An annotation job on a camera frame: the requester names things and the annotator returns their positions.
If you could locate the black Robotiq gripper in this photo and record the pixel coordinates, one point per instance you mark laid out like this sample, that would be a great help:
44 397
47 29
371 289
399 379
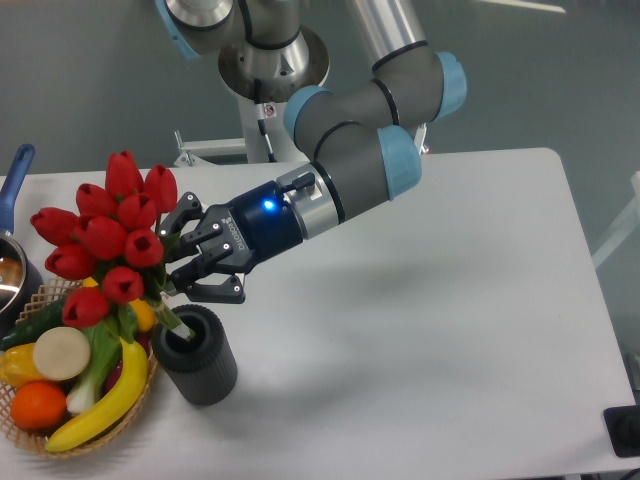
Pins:
250 230

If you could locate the red tulip bouquet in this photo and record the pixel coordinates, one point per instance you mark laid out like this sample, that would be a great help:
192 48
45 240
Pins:
114 238

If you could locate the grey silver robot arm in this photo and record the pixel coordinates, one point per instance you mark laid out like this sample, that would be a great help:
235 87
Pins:
361 148

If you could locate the dark grey ribbed vase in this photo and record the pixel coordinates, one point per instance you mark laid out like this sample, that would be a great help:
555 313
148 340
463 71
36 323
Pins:
204 368

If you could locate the yellow lemon squash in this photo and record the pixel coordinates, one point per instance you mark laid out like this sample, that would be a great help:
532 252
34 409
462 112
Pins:
144 312

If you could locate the red fruit in basket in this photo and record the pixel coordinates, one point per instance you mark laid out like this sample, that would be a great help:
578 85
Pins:
143 340

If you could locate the green bok choy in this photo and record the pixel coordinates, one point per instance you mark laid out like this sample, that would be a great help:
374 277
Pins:
105 353

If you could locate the yellow banana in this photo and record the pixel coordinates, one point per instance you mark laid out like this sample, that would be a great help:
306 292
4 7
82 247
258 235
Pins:
110 408

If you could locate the woven wicker basket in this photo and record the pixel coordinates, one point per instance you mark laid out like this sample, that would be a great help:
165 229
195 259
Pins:
34 442

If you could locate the beige round disc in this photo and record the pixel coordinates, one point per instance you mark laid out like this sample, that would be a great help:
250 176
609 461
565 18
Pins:
61 353

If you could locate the green cucumber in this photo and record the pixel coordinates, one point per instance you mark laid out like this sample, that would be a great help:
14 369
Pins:
30 329

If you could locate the yellow bell pepper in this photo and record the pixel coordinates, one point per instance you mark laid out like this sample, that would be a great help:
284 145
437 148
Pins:
18 367

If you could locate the orange fruit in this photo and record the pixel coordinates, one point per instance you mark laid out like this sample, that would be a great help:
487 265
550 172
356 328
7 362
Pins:
38 405

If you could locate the black device at edge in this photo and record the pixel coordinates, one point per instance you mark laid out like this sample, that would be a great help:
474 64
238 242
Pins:
622 424

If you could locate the white table clamp bracket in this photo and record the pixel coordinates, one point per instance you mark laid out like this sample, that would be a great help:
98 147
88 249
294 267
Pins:
209 152

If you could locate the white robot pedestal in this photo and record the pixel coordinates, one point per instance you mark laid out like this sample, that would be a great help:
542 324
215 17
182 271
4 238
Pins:
267 128

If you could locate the blue handled saucepan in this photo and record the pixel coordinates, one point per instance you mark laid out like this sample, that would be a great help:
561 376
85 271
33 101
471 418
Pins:
20 279

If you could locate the white furniture frame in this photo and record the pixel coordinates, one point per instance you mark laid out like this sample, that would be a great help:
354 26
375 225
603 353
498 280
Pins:
620 228

